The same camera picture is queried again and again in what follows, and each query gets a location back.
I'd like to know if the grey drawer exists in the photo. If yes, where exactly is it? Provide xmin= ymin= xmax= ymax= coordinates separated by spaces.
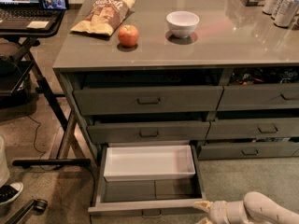
xmin=198 ymin=142 xmax=299 ymax=160
xmin=73 ymin=86 xmax=222 ymax=115
xmin=87 ymin=120 xmax=209 ymax=144
xmin=88 ymin=144 xmax=206 ymax=217
xmin=206 ymin=118 xmax=299 ymax=140
xmin=218 ymin=83 xmax=299 ymax=111

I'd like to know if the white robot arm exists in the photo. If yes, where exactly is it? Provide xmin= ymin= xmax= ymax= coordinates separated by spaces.
xmin=193 ymin=191 xmax=299 ymax=224

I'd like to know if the white plastic tray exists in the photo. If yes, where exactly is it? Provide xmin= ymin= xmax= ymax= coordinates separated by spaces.
xmin=104 ymin=146 xmax=195 ymax=182

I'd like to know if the grey cabinet counter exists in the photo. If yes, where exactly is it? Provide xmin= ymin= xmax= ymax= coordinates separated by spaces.
xmin=53 ymin=0 xmax=299 ymax=157

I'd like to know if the black caster wheel leg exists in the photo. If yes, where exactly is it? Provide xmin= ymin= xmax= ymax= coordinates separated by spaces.
xmin=5 ymin=199 xmax=48 ymax=224

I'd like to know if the white bowl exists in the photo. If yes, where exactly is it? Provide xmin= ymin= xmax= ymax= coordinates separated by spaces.
xmin=166 ymin=11 xmax=200 ymax=38

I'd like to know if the red apple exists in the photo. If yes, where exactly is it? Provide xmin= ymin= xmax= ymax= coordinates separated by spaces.
xmin=118 ymin=25 xmax=139 ymax=48

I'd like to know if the black sneaker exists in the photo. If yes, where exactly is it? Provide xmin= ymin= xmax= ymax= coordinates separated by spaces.
xmin=0 ymin=182 xmax=23 ymax=205

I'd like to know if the chip bag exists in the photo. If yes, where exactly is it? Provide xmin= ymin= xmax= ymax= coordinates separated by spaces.
xmin=71 ymin=0 xmax=135 ymax=36

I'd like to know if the black laptop cart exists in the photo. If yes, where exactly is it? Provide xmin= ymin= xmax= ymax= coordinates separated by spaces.
xmin=0 ymin=14 xmax=91 ymax=170

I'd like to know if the yellow sticky note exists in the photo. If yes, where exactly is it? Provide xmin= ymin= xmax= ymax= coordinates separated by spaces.
xmin=27 ymin=21 xmax=48 ymax=29

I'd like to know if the smartphone on stand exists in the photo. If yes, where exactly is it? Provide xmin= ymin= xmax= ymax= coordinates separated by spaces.
xmin=38 ymin=0 xmax=69 ymax=10

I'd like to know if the black laptop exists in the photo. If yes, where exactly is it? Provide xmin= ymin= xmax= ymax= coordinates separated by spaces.
xmin=0 ymin=0 xmax=64 ymax=33

